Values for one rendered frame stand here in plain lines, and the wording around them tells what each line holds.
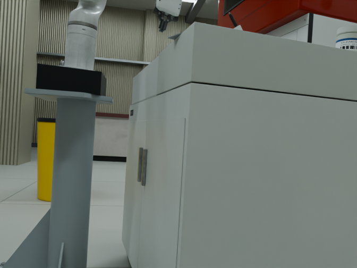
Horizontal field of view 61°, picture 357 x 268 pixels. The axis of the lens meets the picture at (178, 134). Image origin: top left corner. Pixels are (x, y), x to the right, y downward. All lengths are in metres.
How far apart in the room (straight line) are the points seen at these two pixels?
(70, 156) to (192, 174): 0.66
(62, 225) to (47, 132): 1.63
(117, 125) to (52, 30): 4.28
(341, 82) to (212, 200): 0.52
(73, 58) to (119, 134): 4.90
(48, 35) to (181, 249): 9.01
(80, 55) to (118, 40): 7.97
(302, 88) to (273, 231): 0.40
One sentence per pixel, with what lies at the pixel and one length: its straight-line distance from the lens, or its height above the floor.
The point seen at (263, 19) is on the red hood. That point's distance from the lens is 1.64.
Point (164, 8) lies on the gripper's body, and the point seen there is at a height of 1.18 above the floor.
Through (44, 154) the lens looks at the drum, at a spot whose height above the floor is 0.42.
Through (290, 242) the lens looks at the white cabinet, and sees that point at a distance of 0.95.
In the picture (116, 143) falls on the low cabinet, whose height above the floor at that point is 0.37.
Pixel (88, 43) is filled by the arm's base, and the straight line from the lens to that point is 1.35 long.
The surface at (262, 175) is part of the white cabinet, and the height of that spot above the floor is 0.59.
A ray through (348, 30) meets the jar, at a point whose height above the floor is 1.05.
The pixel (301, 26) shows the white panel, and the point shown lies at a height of 1.17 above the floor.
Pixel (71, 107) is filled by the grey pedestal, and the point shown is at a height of 0.76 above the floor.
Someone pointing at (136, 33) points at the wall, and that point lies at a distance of 9.35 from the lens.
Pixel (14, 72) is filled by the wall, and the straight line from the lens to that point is 5.46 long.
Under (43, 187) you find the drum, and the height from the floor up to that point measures 0.12.
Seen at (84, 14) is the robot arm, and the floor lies 1.14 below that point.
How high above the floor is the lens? 0.70
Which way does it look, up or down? 1 degrees down
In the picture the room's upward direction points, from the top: 4 degrees clockwise
